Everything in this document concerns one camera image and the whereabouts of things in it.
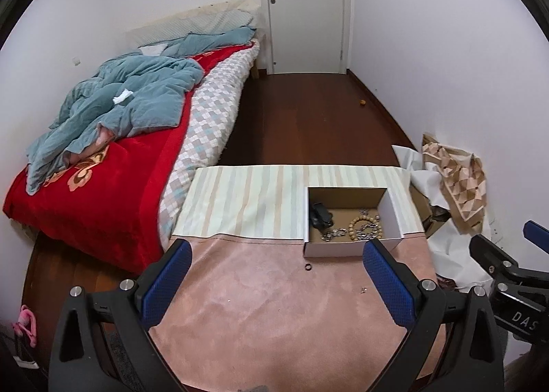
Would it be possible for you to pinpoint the wooden bed frame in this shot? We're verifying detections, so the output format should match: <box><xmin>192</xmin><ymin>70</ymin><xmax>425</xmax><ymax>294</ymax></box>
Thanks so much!
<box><xmin>251</xmin><ymin>36</ymin><xmax>269</xmax><ymax>80</ymax></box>

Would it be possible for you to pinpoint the beige geometric patterned scarf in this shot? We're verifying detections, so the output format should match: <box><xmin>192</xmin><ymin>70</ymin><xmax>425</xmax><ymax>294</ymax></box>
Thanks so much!
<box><xmin>421</xmin><ymin>133</ymin><xmax>487</xmax><ymax>223</ymax></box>

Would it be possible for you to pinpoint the pink plastic item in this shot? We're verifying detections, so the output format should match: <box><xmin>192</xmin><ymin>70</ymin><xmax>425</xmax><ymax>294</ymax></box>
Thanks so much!
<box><xmin>13</xmin><ymin>305</ymin><xmax>37</xmax><ymax>348</ymax></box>

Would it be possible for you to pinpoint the blue-grey quilt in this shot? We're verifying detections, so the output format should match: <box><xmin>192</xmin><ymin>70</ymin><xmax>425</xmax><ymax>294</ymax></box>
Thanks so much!
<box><xmin>26</xmin><ymin>27</ymin><xmax>258</xmax><ymax>195</ymax></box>

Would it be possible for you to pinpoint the black watch band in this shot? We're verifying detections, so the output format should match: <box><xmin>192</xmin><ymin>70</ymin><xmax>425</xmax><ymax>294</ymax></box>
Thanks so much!
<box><xmin>309</xmin><ymin>202</ymin><xmax>334</xmax><ymax>230</ymax></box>

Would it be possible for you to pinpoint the white shoe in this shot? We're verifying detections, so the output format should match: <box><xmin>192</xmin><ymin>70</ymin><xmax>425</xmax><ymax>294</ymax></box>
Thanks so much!
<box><xmin>13</xmin><ymin>355</ymin><xmax>41</xmax><ymax>371</ymax></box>

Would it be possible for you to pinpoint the white crumpled sheet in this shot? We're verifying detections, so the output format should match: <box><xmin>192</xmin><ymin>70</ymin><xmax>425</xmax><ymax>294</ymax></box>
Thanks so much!
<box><xmin>392</xmin><ymin>144</ymin><xmax>498</xmax><ymax>290</ymax></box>

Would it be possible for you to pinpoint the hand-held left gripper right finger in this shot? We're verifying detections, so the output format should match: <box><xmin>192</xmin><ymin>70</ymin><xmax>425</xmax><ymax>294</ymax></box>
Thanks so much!
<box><xmin>363</xmin><ymin>238</ymin><xmax>505</xmax><ymax>392</ymax></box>

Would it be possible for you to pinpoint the pale pillow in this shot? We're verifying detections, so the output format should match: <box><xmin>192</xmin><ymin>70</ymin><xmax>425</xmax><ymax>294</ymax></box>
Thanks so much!
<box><xmin>126</xmin><ymin>0</ymin><xmax>260</xmax><ymax>50</ymax></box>

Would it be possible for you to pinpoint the silver chain bracelet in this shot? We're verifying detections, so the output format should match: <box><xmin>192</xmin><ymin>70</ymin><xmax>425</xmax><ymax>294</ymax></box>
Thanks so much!
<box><xmin>319</xmin><ymin>227</ymin><xmax>349</xmax><ymax>243</ymax></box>

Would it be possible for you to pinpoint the wooden bead bracelet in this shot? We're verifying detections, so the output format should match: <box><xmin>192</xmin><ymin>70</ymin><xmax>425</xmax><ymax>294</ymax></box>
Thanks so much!
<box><xmin>347</xmin><ymin>215</ymin><xmax>382</xmax><ymax>242</ymax></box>

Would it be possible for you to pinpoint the bed with red blanket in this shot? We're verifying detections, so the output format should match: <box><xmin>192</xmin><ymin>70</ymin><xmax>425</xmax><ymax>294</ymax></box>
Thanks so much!
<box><xmin>3</xmin><ymin>43</ymin><xmax>260</xmax><ymax>275</ymax></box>

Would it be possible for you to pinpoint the striped pale cloth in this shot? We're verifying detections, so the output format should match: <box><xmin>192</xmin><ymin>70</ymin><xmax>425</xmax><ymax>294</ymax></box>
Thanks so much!
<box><xmin>172</xmin><ymin>164</ymin><xmax>427</xmax><ymax>240</ymax></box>

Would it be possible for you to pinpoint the checkered bed sheet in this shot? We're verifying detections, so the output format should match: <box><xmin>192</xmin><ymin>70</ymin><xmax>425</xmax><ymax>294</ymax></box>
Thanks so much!
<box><xmin>158</xmin><ymin>38</ymin><xmax>261</xmax><ymax>249</ymax></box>

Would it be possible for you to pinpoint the brown cardboard box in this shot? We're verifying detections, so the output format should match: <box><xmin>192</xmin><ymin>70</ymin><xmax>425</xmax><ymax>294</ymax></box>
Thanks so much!
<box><xmin>409</xmin><ymin>184</ymin><xmax>435</xmax><ymax>223</ymax></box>

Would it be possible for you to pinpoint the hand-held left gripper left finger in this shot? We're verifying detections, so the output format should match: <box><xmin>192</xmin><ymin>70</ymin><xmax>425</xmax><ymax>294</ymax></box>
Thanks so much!
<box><xmin>48</xmin><ymin>238</ymin><xmax>193</xmax><ymax>392</ymax></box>

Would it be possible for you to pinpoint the white power strip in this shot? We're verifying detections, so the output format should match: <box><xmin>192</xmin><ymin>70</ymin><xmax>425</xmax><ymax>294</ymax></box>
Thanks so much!
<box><xmin>489</xmin><ymin>216</ymin><xmax>505</xmax><ymax>246</ymax></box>

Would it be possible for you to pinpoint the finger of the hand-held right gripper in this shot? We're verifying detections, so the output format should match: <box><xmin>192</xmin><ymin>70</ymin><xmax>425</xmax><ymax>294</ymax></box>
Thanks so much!
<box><xmin>523</xmin><ymin>221</ymin><xmax>549</xmax><ymax>253</ymax></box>
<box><xmin>469</xmin><ymin>234</ymin><xmax>519</xmax><ymax>281</ymax></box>

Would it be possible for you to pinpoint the white door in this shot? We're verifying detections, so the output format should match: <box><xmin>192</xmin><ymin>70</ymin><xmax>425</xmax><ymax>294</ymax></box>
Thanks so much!
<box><xmin>257</xmin><ymin>0</ymin><xmax>353</xmax><ymax>75</ymax></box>

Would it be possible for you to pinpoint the white cardboard box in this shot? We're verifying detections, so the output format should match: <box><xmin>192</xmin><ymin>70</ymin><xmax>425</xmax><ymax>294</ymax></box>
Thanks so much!
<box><xmin>303</xmin><ymin>186</ymin><xmax>405</xmax><ymax>258</ymax></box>

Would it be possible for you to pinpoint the pink suede table cloth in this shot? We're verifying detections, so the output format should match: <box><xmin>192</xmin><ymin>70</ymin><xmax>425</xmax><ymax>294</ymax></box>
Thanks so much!
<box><xmin>148</xmin><ymin>231</ymin><xmax>438</xmax><ymax>392</ymax></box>

